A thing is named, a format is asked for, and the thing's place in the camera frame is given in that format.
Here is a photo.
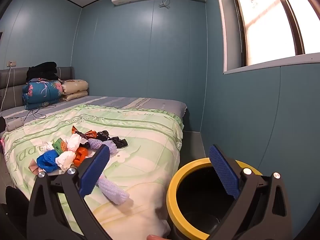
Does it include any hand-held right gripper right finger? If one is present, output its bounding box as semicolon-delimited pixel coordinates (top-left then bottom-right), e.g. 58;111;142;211
209;144;293;240

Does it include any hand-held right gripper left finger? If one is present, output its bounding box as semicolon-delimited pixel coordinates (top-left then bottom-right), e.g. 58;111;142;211
26;144;112;240

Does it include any orange plastic bag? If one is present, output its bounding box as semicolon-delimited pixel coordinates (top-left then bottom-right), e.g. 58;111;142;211
74;147;89;167

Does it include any purple foam net bundle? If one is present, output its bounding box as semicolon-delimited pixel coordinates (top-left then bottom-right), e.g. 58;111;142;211
88;139;130;205

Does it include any black plastic bag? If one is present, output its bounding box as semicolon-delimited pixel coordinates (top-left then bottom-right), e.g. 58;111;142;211
96;131;110;142
109;137;128;148

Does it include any orange snack wrapper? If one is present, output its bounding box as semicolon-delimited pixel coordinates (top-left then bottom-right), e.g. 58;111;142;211
72;126;97;140

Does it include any green snack packet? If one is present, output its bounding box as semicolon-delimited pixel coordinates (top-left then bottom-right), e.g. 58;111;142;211
52;138;68;155

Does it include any blue plastic bag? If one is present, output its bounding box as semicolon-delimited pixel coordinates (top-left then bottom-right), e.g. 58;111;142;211
37;150;57;173

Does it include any black bin with yellow rim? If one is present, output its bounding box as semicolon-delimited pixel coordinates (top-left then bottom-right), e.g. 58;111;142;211
166;158;264;240

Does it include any green patterned quilt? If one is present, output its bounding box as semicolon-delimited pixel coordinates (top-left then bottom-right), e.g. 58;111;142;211
1;104;184;240

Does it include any pink wrapper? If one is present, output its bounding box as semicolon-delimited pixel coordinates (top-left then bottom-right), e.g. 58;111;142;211
29;159;40;174

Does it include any grey striped bedsheet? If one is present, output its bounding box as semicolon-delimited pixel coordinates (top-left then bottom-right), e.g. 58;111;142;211
0;95;188;133

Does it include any dark cloth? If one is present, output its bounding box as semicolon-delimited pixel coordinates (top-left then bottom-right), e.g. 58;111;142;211
0;185;29;240

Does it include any beige folded quilt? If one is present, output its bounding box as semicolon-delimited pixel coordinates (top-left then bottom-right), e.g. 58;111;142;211
61;79;89;102

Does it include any blue floral folded quilt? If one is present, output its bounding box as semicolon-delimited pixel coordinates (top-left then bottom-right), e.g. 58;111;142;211
22;79;63;110

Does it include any black clothes pile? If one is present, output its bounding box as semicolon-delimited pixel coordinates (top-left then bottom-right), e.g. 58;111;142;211
26;61;59;83

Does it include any grey upholstered headboard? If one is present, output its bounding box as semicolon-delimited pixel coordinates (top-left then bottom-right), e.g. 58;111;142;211
0;66;75;112

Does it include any brown framed window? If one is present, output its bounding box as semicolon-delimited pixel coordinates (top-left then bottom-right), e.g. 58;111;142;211
223;0;320;75

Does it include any black cable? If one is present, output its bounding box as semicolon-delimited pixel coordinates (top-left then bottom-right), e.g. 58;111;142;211
7;102;57;120

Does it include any white charging cable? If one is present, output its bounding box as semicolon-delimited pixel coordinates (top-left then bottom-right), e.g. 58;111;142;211
0;65;12;112

